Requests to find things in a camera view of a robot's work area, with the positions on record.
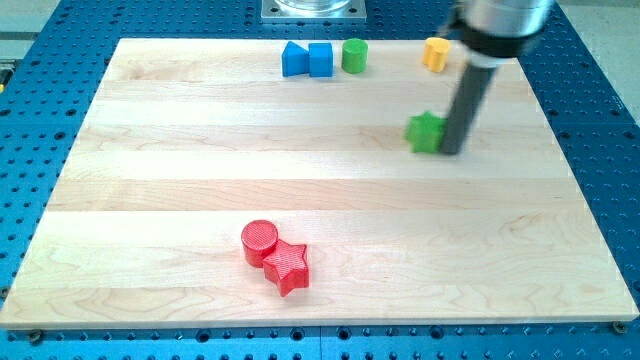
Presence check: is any green cylinder block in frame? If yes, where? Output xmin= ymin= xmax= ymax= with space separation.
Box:
xmin=341 ymin=38 xmax=368 ymax=74

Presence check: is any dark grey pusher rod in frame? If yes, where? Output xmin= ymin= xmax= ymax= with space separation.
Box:
xmin=439 ymin=63 xmax=496 ymax=155

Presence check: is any light wooden board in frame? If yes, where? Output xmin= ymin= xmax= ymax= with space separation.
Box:
xmin=1 ymin=39 xmax=638 ymax=329

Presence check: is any red cylinder block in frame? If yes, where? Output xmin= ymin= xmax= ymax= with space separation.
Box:
xmin=241 ymin=220 xmax=279 ymax=268

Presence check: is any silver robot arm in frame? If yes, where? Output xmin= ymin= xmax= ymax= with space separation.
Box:
xmin=439 ymin=0 xmax=554 ymax=155

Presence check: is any yellow cylinder block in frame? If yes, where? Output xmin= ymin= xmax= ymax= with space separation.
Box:
xmin=421 ymin=37 xmax=451 ymax=73

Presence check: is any blue perforated table plate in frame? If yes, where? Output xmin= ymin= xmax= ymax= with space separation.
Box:
xmin=1 ymin=1 xmax=639 ymax=359

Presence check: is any blue triangle block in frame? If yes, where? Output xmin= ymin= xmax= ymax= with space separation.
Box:
xmin=281 ymin=41 xmax=309 ymax=77

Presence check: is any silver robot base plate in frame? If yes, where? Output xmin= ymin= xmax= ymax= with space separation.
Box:
xmin=260 ymin=0 xmax=367 ymax=23

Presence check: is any red star block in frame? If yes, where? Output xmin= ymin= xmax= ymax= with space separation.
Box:
xmin=263 ymin=240 xmax=310 ymax=297

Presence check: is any green star block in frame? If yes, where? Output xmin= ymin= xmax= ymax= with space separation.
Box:
xmin=405 ymin=111 xmax=446 ymax=153

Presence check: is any blue cube block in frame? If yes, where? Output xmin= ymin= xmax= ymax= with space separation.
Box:
xmin=308 ymin=42 xmax=333 ymax=78

